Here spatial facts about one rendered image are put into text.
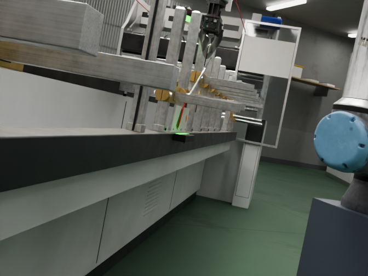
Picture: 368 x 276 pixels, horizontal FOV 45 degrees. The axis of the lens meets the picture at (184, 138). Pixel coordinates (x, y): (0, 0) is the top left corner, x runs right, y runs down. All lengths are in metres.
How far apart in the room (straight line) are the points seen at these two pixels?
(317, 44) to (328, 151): 10.67
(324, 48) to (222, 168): 7.92
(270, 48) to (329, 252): 3.15
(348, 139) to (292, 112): 10.27
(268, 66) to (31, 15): 4.02
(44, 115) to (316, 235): 0.84
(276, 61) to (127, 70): 3.79
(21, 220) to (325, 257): 0.87
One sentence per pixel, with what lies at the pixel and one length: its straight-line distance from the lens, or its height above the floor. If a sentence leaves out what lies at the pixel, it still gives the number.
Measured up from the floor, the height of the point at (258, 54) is 1.45.
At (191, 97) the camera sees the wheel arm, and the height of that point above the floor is 0.83.
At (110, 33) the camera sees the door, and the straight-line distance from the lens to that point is 9.35.
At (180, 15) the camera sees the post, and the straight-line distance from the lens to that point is 1.56.
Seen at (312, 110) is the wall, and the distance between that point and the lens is 11.81.
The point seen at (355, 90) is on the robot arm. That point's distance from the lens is 1.22.
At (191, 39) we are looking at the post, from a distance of 1.79.
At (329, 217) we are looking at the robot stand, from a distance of 1.37.
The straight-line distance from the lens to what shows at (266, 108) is 4.26.
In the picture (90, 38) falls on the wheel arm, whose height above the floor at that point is 0.81.
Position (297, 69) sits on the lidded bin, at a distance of 10.79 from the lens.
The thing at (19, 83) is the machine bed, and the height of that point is 0.77.
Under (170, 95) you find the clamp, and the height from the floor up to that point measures 0.83.
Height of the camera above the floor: 0.78
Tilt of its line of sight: 3 degrees down
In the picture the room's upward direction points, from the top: 11 degrees clockwise
